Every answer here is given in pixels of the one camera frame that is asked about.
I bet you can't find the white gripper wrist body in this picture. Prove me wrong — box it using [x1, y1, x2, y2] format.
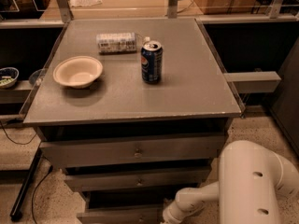
[161, 201, 200, 224]

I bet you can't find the black metal floor bar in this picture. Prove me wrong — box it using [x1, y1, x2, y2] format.
[10, 148, 42, 222]

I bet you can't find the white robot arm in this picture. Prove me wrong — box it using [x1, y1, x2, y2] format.
[161, 140, 299, 224]

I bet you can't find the grey drawer cabinet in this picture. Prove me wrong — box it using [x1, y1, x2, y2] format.
[20, 16, 247, 224]

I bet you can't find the small blue patterned bowl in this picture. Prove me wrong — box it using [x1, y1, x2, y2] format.
[0, 67, 19, 89]

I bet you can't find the grey top drawer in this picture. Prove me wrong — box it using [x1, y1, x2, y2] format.
[40, 134, 226, 168]

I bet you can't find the grey middle drawer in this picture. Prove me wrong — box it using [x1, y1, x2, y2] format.
[64, 166, 210, 192]

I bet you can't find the dark round dish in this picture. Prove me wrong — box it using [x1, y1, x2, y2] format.
[29, 69, 47, 86]

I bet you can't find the white paper bowl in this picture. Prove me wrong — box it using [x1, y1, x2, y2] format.
[53, 56, 103, 89]

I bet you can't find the grey drawer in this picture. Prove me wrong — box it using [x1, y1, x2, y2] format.
[77, 185, 183, 224]
[64, 166, 210, 192]
[40, 134, 226, 168]

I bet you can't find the grey side shelf beam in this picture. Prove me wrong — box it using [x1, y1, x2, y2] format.
[224, 71, 281, 93]

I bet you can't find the grey bottom drawer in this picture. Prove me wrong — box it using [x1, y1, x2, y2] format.
[77, 185, 183, 224]

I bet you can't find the clear plastic water bottle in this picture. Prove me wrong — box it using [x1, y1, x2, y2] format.
[96, 32, 150, 54]

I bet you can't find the blue pepsi can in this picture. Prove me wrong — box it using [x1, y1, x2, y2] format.
[141, 40, 163, 83]

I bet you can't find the black floor cable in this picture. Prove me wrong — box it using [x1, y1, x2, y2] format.
[0, 113, 54, 224]

